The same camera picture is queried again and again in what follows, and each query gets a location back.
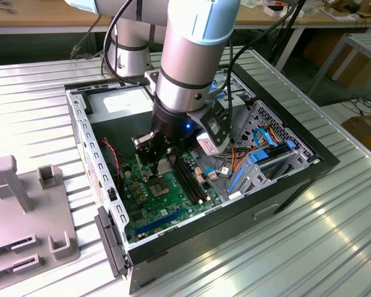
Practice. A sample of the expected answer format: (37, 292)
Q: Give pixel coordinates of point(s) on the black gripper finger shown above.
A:
(145, 153)
(174, 156)

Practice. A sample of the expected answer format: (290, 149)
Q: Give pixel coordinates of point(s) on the silver CPU plate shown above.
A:
(164, 168)

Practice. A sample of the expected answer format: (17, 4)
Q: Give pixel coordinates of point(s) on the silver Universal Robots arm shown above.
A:
(191, 62)

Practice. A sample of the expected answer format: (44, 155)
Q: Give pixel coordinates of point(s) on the CPU socket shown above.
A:
(157, 187)

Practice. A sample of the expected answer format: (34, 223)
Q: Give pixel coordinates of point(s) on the black RAM slot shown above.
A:
(182, 181)
(188, 177)
(192, 177)
(186, 181)

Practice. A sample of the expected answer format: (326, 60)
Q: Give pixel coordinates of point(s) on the grey power supply unit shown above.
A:
(117, 133)

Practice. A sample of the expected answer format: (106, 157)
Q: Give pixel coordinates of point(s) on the green motherboard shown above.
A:
(173, 201)

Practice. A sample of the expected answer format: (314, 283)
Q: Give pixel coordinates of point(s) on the blue plastic drive latch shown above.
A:
(218, 94)

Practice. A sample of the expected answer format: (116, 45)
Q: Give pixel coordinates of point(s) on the blue expansion slot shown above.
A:
(160, 221)

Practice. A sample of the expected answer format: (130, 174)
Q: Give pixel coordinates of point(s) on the blue plastic bay lever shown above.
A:
(235, 182)

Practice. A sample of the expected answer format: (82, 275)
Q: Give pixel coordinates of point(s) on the grey metal drive cage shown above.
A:
(241, 92)

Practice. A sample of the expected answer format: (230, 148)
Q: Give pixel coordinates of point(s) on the hard disk in blue carrier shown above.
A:
(258, 156)

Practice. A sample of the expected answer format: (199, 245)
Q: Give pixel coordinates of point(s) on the grey metal disk bay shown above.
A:
(267, 113)

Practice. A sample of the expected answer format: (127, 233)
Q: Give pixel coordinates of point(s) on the black open PC case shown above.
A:
(204, 247)

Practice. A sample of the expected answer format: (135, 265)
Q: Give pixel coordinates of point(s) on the grey parts rack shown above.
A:
(34, 222)

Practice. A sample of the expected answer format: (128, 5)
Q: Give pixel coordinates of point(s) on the black tripod leg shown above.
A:
(279, 46)

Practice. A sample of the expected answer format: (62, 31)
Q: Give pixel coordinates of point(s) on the white flat box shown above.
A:
(267, 11)

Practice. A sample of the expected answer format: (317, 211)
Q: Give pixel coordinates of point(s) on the brown cardboard box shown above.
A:
(368, 133)

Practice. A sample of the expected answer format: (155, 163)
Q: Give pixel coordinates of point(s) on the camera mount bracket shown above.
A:
(151, 81)
(204, 119)

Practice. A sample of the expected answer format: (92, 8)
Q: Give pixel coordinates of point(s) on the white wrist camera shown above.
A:
(210, 145)

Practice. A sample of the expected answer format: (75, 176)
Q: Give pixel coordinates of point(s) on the grey metal frame table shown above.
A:
(368, 41)

